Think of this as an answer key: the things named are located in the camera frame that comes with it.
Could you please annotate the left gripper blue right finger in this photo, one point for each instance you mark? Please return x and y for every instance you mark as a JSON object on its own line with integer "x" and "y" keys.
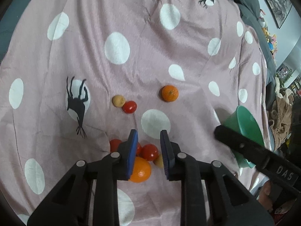
{"x": 169, "y": 152}

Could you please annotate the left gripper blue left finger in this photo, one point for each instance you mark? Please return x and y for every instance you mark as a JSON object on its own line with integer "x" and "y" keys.
{"x": 127, "y": 151}

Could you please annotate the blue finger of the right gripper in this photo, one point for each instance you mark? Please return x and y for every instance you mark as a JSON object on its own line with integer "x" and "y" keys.
{"x": 279, "y": 170}

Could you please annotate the yellow small fruit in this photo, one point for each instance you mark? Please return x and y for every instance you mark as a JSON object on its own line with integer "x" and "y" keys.
{"x": 159, "y": 161}

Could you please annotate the large orange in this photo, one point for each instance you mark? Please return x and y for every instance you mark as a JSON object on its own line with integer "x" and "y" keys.
{"x": 141, "y": 170}

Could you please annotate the red cherry tomato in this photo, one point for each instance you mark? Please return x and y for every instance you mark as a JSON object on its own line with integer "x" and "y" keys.
{"x": 129, "y": 107}

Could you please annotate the green plastic bowl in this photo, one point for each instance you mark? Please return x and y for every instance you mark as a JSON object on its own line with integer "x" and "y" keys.
{"x": 243, "y": 123}

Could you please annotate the beige round fruit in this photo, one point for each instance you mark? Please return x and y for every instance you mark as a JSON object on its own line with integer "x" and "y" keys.
{"x": 118, "y": 101}

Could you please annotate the brown plush blanket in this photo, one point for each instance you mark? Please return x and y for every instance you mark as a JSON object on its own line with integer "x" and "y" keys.
{"x": 280, "y": 117}

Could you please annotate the small orange far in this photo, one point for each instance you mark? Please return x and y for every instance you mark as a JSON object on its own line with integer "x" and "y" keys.
{"x": 169, "y": 93}

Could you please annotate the pink polka dot cloth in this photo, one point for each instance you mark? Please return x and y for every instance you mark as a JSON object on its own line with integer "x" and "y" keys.
{"x": 68, "y": 58}

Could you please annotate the framed wall picture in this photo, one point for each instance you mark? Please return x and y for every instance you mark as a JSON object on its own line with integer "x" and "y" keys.
{"x": 280, "y": 10}

